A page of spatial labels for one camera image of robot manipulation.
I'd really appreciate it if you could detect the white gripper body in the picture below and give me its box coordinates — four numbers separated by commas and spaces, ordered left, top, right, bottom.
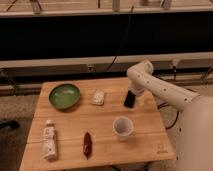
128, 81, 145, 97

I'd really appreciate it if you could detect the black eraser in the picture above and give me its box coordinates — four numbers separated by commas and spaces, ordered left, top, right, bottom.
124, 91, 136, 108

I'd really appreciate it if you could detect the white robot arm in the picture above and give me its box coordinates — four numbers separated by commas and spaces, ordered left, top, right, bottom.
127, 60, 213, 171

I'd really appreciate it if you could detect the wooden board table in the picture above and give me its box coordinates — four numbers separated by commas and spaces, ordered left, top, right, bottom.
20, 78, 174, 171

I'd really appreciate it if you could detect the green bowl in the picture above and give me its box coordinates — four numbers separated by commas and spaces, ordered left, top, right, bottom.
49, 84, 81, 110

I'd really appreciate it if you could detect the red chili pepper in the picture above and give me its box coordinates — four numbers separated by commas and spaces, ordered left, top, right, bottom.
83, 132, 92, 158

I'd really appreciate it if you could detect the white tube bottle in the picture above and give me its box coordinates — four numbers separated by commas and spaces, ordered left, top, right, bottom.
43, 119, 57, 161

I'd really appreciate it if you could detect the black cable on floor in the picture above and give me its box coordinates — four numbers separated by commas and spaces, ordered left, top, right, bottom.
156, 99, 181, 131

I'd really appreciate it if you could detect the black hanging cable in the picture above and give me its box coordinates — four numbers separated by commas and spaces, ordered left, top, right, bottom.
105, 4, 136, 73

